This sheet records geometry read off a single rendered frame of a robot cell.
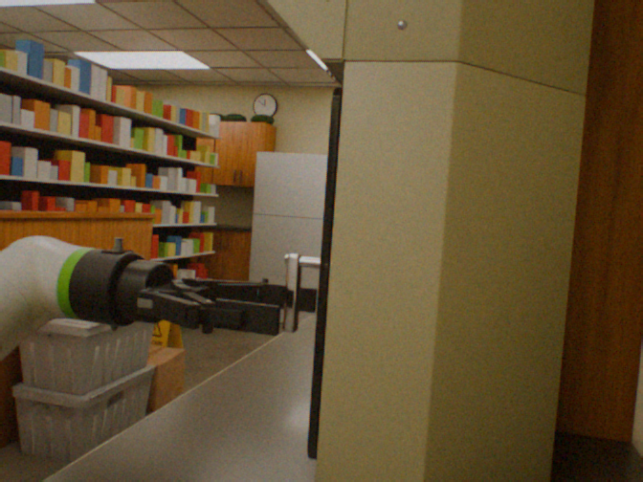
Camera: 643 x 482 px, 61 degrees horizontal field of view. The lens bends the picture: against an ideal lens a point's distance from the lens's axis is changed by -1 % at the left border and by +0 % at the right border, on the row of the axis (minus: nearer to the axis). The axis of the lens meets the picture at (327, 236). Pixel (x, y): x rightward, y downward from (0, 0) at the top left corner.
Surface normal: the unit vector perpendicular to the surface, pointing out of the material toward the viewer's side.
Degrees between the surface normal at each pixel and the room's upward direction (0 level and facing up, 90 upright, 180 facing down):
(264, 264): 90
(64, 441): 95
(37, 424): 95
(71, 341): 96
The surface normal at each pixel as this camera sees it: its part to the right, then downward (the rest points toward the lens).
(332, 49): -0.25, 0.04
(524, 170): 0.51, 0.08
